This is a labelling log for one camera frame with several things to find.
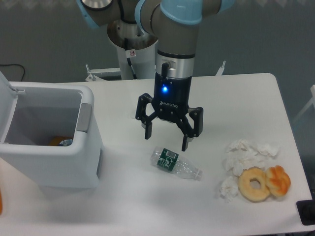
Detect ring doughnut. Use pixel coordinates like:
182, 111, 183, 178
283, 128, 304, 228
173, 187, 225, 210
238, 168, 270, 202

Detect small crumpled white tissue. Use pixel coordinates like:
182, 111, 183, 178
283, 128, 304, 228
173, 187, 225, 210
220, 176, 239, 203

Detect large crumpled white tissue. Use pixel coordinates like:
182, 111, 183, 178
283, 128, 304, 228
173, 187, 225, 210
223, 139, 280, 177

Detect orange trash inside bin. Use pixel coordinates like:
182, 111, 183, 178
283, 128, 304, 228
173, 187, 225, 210
48, 136, 73, 146

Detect black cable on floor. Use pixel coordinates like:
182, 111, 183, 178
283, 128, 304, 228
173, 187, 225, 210
0, 63, 26, 82

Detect white trash bin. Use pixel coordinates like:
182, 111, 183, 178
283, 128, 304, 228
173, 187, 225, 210
0, 82, 103, 188

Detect crushed clear plastic bottle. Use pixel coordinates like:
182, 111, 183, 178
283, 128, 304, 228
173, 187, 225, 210
150, 147, 202, 181

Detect black device at table edge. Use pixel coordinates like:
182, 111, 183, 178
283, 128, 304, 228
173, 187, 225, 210
296, 200, 315, 226

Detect orange object at left edge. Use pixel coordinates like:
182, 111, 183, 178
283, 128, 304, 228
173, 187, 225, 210
0, 190, 3, 215

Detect white frame at right edge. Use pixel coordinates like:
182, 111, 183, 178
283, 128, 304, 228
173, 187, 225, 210
292, 85, 315, 127

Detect crumpled wrapper inside bin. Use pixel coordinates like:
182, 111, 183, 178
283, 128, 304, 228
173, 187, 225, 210
58, 139, 73, 147

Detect white trash bin lid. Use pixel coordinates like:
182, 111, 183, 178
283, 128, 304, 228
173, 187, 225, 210
0, 72, 25, 143

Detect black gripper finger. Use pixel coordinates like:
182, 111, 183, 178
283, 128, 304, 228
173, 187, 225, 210
177, 107, 204, 151
135, 93, 157, 140

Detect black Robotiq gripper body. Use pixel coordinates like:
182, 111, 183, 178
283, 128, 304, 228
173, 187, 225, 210
152, 74, 191, 123

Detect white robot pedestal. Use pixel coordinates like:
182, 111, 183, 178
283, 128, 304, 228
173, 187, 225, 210
107, 20, 158, 67

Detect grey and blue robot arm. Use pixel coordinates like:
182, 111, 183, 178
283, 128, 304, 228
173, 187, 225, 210
77, 0, 233, 151

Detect orange glazed bread roll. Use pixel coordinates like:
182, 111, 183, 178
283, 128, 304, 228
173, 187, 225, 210
266, 165, 291, 197

